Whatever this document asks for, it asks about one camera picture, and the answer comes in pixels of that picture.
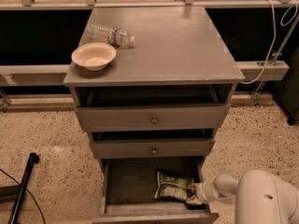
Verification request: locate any clear plastic water bottle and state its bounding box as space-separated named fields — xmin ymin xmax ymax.
xmin=87 ymin=23 xmax=135 ymax=48

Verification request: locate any black stand leg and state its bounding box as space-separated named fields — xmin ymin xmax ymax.
xmin=0 ymin=152 xmax=39 ymax=224

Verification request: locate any black floor cable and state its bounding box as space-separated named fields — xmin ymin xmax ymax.
xmin=0 ymin=167 xmax=47 ymax=224

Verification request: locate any grey top drawer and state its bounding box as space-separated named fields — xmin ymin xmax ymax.
xmin=75 ymin=105 xmax=230 ymax=133

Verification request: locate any metal railing frame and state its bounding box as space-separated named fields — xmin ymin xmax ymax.
xmin=0 ymin=0 xmax=299 ymax=114

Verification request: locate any white hanging cable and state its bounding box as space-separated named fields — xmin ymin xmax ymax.
xmin=239 ymin=0 xmax=299 ymax=86

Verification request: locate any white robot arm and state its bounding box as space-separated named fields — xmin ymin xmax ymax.
xmin=188 ymin=170 xmax=299 ymax=224

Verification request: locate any grey middle drawer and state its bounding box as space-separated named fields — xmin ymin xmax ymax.
xmin=91 ymin=138 xmax=215 ymax=159

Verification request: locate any grey open bottom drawer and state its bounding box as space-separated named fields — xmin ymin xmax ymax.
xmin=93 ymin=157 xmax=219 ymax=224

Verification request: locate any white paper bowl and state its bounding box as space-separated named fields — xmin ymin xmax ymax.
xmin=71 ymin=42 xmax=117 ymax=71

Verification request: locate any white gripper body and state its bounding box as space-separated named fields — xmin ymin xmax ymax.
xmin=196 ymin=182 xmax=219 ymax=203

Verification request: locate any green jalapeno chip bag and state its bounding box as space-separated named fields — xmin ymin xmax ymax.
xmin=154 ymin=171 xmax=193 ymax=202

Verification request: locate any grey wooden drawer cabinet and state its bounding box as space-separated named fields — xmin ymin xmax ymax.
xmin=63 ymin=6 xmax=246 ymax=173

